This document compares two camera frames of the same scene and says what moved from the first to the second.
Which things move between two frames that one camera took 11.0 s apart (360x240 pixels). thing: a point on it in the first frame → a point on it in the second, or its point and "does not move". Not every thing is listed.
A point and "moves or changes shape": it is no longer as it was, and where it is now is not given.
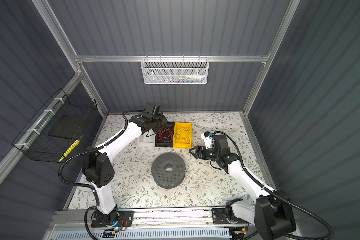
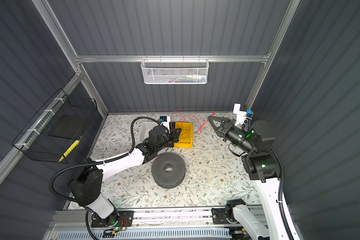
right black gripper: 197,155 → 226,125
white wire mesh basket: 174,71 does not move
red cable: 164,139 moves or changes shape
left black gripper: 163,121 → 175,136
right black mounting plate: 219,215 does not move
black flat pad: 66,126 does not move
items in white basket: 194,78 does not move
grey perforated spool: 166,180 does not move
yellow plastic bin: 182,135 does not move
